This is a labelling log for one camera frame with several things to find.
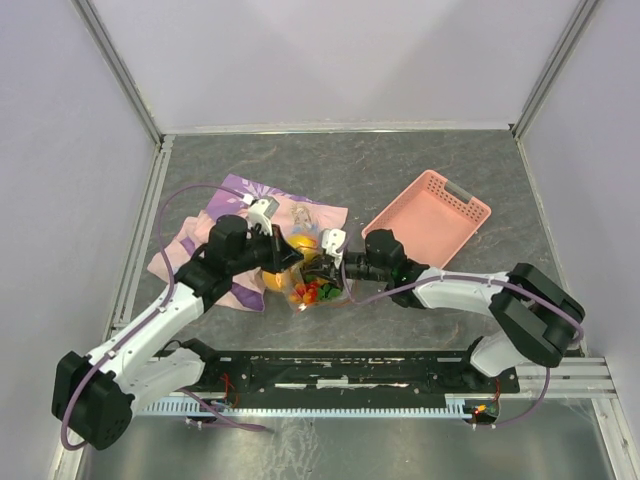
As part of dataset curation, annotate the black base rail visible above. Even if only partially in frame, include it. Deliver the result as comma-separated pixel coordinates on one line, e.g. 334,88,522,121
179,339,520,410

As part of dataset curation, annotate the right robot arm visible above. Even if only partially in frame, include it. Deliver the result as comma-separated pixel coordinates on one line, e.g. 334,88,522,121
304,229,585,391

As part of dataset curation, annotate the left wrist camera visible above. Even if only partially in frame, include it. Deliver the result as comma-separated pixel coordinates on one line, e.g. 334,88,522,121
247,196,280,236

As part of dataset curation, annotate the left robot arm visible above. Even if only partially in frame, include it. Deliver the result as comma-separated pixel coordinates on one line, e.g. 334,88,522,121
52,215,304,451

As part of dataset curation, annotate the fake orange persimmon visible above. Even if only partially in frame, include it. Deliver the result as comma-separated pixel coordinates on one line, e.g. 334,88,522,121
261,271,291,293

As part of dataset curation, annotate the fake yellow lemon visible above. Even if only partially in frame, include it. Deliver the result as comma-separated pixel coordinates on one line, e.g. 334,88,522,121
286,233,322,263

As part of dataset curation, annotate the light blue cable duct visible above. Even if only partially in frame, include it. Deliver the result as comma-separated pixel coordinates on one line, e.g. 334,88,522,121
134,392,476,417

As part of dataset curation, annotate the pink purple printed cloth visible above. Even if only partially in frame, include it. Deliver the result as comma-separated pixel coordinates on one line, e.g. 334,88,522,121
147,172,349,313

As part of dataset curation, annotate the pink plastic basket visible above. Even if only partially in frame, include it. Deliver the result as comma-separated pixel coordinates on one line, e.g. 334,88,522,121
362,170,491,268

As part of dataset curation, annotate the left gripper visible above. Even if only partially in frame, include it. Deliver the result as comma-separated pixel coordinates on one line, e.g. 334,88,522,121
228,222,303,275

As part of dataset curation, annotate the clear zip top bag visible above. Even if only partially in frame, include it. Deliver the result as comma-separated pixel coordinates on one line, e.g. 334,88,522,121
280,261,349,312

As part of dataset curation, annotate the fake red cherry bunch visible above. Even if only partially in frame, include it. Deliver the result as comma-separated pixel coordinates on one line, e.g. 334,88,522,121
289,281,320,305

